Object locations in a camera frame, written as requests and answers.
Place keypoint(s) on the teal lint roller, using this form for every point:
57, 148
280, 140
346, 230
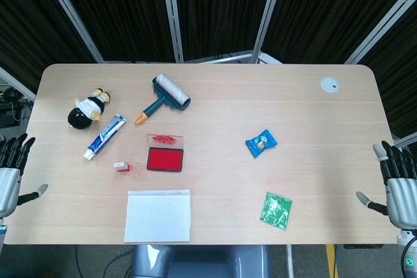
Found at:
172, 90

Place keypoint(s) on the green tea packet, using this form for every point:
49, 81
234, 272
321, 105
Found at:
275, 211

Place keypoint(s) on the small red stamp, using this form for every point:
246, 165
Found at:
121, 166

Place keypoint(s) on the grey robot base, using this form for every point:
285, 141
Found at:
202, 261

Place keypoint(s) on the blue snack packet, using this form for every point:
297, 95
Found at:
260, 143

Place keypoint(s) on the blue white toothpaste tube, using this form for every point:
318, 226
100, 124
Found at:
106, 134

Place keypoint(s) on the white lined notepad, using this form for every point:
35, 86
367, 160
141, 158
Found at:
156, 216

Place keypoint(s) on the grey screen base bar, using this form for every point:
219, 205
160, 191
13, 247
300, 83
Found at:
228, 57

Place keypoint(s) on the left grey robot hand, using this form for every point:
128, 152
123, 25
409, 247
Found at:
9, 183

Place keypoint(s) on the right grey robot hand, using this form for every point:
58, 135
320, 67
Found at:
402, 200

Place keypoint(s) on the grey screen frame post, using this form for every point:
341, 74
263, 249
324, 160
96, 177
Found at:
267, 14
18, 84
381, 27
70, 14
172, 14

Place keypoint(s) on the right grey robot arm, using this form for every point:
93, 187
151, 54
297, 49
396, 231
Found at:
407, 252

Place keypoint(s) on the black pleated screen panel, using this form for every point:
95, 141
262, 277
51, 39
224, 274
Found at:
221, 8
23, 24
332, 8
120, 11
397, 73

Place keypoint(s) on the black penguin plush toy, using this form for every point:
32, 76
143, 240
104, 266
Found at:
79, 116

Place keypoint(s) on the red ink pad case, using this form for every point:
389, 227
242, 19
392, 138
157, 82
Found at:
163, 159

